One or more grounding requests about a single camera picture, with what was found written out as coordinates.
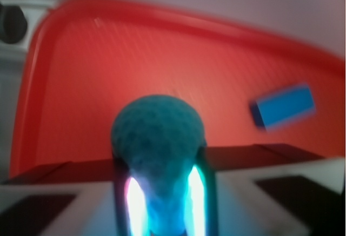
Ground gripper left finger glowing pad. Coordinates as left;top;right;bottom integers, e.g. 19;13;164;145
112;157;148;236

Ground blue rectangular block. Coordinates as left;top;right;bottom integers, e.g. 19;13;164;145
249;84;316;130

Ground red plastic tray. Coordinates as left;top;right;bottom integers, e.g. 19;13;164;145
10;0;345;177

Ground blue dimpled ball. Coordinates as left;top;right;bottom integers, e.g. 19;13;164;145
111;95;207;235

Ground black round knob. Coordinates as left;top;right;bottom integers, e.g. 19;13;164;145
1;4;28;44

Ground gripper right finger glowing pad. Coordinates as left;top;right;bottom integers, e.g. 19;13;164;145
186;144;218;236

